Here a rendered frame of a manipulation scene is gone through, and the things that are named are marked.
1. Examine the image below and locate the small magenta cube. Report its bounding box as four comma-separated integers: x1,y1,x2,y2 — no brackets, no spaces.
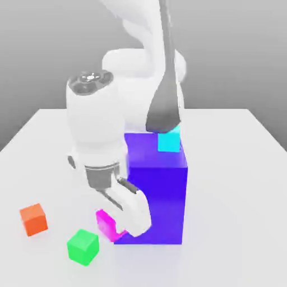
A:
95,209,129,243

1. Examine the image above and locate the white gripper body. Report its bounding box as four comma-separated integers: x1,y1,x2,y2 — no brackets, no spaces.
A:
96,179,152,238

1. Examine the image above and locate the large blue box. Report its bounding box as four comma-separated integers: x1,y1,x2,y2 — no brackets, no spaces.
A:
113,131,188,246

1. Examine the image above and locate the small green cube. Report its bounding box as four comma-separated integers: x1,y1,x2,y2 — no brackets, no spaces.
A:
67,228,100,267

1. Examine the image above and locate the small orange cube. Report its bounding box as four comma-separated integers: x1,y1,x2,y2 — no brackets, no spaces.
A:
19,203,49,237

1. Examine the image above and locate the small cyan cube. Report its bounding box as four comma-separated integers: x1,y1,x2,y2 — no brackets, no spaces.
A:
157,125,182,154

